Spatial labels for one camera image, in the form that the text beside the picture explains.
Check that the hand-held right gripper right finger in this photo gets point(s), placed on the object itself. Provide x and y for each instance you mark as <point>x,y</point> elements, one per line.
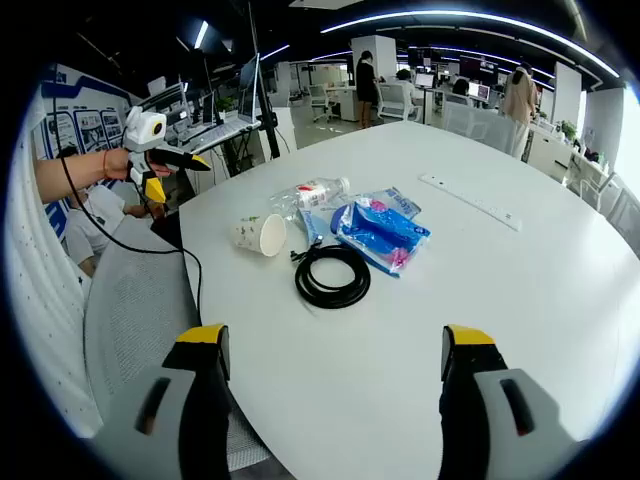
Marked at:
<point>500,420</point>

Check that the computer monitor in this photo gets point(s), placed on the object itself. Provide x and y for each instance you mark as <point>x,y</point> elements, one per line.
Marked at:
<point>479,91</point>

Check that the wall poster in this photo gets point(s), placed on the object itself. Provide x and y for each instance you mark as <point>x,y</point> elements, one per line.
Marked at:
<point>90,125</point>

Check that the grey office chair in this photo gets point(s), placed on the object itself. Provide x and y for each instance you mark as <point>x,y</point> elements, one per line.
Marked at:
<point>620,205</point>

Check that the person's left hand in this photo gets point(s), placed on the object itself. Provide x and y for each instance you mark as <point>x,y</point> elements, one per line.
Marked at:
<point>117,164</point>

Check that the blue tissue pack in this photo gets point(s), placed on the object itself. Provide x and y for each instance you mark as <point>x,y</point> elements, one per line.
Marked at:
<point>380,235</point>

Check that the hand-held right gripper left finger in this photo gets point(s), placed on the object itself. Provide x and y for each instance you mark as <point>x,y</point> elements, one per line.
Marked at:
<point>165,415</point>

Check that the white power strip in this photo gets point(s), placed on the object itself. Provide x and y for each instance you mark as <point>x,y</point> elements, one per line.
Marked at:
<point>470,200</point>

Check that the clear plastic bottle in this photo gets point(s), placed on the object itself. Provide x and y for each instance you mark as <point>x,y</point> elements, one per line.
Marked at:
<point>312,195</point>

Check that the potted plant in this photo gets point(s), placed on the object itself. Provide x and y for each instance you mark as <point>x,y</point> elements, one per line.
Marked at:
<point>567,130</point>

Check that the white office chair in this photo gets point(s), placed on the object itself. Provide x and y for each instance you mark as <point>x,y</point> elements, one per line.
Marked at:
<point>320,102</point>
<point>395,102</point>

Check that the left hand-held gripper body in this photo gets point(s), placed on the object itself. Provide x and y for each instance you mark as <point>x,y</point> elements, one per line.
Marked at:
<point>142,132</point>

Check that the person's white dotted shirt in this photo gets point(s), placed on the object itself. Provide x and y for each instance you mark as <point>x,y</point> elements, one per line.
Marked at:
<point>40,300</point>

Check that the white table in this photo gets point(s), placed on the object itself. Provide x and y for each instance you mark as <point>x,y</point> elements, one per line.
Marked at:
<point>400,325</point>

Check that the grey mesh chair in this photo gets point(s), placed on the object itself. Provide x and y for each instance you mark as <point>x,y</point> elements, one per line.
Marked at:
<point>135,310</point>

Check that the clear wet wipes pack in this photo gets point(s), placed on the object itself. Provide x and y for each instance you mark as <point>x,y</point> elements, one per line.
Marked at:
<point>400,202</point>

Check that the silver laptop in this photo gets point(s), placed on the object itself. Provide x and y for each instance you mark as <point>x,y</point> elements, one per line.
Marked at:
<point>247,90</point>

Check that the ceiling light strip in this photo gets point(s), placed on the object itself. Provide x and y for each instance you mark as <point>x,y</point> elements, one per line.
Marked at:
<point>475,17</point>

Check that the black tripod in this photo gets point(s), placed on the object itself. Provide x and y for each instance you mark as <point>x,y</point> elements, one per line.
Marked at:
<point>262,107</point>

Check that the short ceiling light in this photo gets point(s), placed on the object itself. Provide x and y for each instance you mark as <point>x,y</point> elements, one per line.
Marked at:
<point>201,34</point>

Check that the white paper cup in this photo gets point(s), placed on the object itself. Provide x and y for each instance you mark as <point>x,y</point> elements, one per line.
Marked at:
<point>250,232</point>

